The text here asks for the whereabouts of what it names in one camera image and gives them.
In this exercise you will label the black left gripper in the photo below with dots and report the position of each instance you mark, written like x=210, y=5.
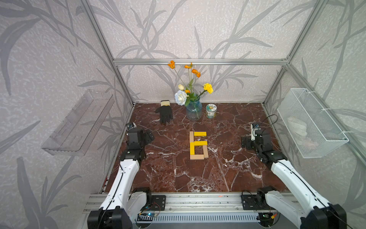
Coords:
x=147, y=139

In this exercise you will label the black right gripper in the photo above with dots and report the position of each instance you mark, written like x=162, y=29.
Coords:
x=248, y=141

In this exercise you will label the yellow block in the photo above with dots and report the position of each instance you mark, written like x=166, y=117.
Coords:
x=192, y=146
x=200, y=133
x=200, y=143

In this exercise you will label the short natural wooden block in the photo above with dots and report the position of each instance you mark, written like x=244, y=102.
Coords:
x=191, y=136

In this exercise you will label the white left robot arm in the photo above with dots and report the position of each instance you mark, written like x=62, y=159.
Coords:
x=120, y=208

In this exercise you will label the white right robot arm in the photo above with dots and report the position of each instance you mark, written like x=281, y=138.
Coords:
x=312, y=210

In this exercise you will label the black and yellow work glove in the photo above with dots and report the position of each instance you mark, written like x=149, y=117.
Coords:
x=165, y=112

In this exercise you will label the white cloth in basket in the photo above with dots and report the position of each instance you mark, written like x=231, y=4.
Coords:
x=298, y=129

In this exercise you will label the small green-lidded can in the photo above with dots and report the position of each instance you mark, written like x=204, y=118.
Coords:
x=211, y=110

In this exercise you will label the artificial flower bouquet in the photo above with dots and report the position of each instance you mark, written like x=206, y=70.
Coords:
x=186, y=93

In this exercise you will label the blue glass vase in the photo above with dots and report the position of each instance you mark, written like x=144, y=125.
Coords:
x=194, y=110

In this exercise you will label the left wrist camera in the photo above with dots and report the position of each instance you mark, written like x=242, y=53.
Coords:
x=131, y=125

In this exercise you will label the white wire mesh basket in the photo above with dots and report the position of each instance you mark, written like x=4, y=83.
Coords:
x=321, y=127

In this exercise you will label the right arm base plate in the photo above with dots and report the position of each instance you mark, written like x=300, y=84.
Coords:
x=249, y=202

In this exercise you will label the clear plastic wall shelf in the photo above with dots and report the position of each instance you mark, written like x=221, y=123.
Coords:
x=77, y=131

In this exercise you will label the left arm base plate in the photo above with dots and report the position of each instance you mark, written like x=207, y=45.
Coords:
x=155, y=203

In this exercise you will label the aluminium front rail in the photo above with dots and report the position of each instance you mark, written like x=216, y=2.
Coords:
x=181, y=202

